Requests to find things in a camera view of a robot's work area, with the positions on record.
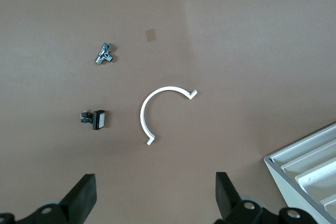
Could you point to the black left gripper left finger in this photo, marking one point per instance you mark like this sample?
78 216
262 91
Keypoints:
78 203

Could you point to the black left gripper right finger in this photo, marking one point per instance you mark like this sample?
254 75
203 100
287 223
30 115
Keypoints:
228 203

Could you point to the white plastic drawer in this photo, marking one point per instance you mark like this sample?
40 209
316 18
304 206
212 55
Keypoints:
309 161
320 179
330 204
302 146

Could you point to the white drawer cabinet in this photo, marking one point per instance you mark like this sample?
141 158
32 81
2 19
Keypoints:
288 190

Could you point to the small chrome valve fitting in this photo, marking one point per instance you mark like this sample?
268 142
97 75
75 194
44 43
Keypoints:
105 54

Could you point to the brown tape patch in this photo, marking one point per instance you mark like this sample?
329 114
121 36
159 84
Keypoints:
151 35

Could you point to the black switch with white face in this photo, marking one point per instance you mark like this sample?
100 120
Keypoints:
97 120

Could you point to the white curved plastic bracket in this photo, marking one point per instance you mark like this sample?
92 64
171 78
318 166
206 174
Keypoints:
142 113

